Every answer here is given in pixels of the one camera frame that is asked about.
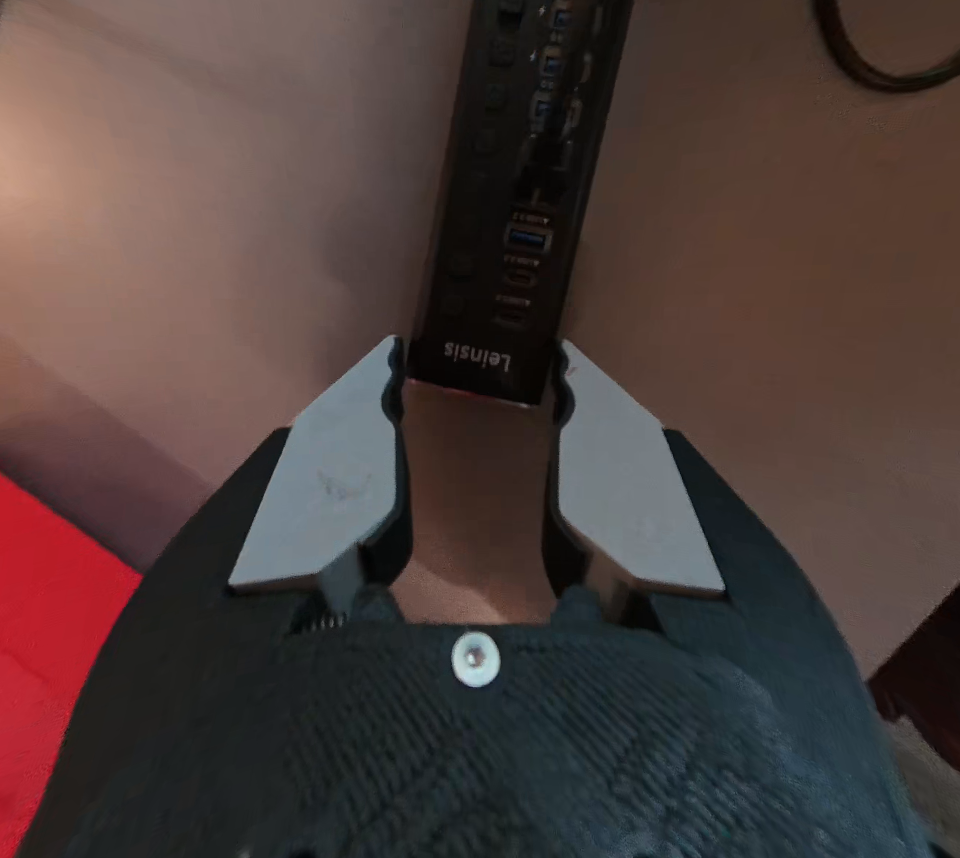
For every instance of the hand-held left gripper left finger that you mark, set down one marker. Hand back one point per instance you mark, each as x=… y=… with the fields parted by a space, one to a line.
x=330 y=483

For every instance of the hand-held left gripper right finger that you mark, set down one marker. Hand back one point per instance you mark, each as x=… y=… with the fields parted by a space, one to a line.
x=622 y=491

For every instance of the black usb hub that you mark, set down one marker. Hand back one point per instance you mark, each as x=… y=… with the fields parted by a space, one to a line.
x=480 y=198

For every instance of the red plastic bin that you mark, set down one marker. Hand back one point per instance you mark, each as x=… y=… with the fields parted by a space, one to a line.
x=45 y=648

